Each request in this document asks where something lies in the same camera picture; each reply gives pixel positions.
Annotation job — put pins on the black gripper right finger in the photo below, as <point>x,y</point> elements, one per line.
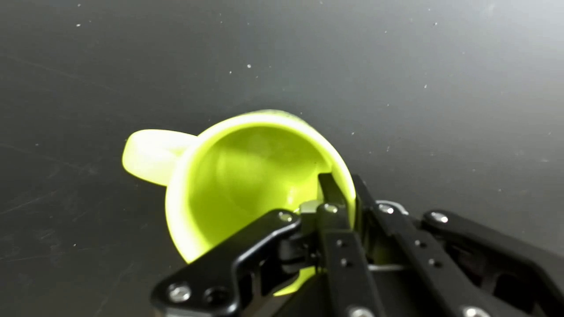
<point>466,268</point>

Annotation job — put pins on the yellow mug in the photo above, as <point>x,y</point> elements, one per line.
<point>233,173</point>

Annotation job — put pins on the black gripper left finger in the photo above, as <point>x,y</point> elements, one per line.
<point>267,255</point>

